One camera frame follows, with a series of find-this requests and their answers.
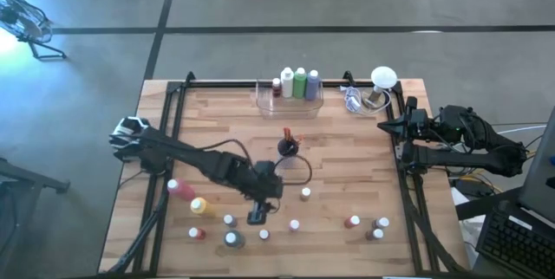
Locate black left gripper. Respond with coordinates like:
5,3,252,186
242,174,285,225

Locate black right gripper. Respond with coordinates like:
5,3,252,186
376,95,437,141

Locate lavender plastic cup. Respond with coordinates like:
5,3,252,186
276,136,301,161

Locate large blue paint bottle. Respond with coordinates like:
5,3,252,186
304,68,322,101

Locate large green paint bottle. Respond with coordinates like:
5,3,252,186
292,67,308,100

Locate large white paint bottle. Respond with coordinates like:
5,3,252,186
279,67,296,99

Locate large teal paint bottle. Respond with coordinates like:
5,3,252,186
223,230,246,250

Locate large yellow paint bottle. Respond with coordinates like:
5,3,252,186
189,197,217,218

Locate large red paint bottle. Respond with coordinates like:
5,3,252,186
166,178,197,202

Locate white mushroom lamp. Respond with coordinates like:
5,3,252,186
362,65,399,109

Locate black power brick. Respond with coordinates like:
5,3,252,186
454,178,493,198

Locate clear plastic bin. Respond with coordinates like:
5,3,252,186
254,78,325,120

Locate black desk beam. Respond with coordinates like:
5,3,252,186
454,186,524,222

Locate black keyboard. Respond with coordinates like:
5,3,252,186
475,200,555,278

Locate black metal stand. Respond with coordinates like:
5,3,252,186
0,157,71,278

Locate black floor fan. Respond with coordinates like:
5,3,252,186
0,0,69,62

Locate white lamp cable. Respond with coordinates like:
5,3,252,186
340,85,394,117

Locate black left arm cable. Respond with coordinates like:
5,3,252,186
201,138,314,187

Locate white floor cable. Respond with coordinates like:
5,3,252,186
498,123,548,136

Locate yellow floor cable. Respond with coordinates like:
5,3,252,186
450,148,539,185

